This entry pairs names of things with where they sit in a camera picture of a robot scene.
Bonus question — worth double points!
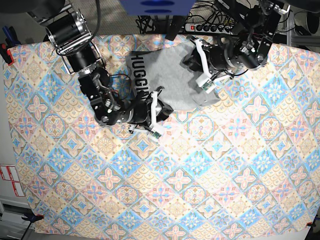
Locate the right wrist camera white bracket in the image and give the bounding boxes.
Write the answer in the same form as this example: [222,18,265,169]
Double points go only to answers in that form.
[128,91,165,142]

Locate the patterned tile tablecloth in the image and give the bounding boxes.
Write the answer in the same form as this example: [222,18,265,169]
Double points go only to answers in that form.
[3,42,320,240]

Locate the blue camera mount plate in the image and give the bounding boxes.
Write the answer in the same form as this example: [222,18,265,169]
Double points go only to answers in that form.
[120,0,196,16]

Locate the grey T-shirt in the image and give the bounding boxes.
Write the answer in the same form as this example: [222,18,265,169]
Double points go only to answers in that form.
[125,42,221,111]

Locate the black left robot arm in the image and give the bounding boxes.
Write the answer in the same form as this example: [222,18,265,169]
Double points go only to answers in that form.
[182,0,284,79]

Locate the white power strip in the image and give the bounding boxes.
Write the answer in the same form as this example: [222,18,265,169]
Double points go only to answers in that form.
[184,23,233,35]

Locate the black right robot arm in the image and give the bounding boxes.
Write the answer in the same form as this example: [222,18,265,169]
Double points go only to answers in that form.
[27,0,173,130]

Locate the black red clamp upper left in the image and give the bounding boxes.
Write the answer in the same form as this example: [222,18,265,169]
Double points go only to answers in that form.
[0,43,14,66]

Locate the red white labels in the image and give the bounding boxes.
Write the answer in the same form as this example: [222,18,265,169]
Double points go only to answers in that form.
[0,165,25,197]

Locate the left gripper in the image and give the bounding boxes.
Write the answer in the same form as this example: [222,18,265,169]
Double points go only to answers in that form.
[183,37,234,75]

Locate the blue clamp lower left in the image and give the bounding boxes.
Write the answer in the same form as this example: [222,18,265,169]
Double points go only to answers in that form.
[21,213,44,223]

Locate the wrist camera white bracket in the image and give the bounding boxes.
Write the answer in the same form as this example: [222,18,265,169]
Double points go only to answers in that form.
[193,38,236,94]
[128,91,165,142]

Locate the black centre post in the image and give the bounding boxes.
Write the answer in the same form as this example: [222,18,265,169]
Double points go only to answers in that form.
[165,15,187,41]

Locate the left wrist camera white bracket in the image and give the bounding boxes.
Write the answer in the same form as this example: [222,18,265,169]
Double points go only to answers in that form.
[193,38,236,94]

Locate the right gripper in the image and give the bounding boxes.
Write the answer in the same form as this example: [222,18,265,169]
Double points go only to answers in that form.
[124,91,174,127]

